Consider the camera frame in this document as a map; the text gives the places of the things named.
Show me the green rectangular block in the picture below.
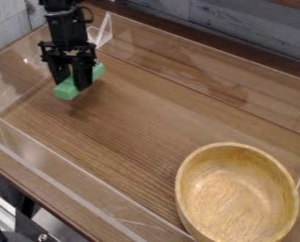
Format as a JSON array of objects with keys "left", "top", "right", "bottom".
[{"left": 54, "top": 63, "right": 105, "bottom": 100}]

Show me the clear acrylic corner bracket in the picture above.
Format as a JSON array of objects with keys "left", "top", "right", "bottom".
[{"left": 88, "top": 12, "right": 113, "bottom": 48}]

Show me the brown wooden bowl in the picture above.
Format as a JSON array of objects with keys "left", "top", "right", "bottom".
[{"left": 175, "top": 142, "right": 300, "bottom": 242}]

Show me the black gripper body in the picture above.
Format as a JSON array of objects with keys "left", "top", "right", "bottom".
[{"left": 38, "top": 0, "right": 97, "bottom": 63}]

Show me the clear acrylic enclosure wall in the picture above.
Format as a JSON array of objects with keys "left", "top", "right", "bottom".
[{"left": 0, "top": 12, "right": 300, "bottom": 242}]

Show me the black metal stand base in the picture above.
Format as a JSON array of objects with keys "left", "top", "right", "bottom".
[{"left": 14, "top": 214, "right": 61, "bottom": 242}]

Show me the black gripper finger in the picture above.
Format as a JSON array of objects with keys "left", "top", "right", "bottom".
[
  {"left": 73, "top": 59, "right": 93, "bottom": 91},
  {"left": 49, "top": 60, "right": 72, "bottom": 84}
]

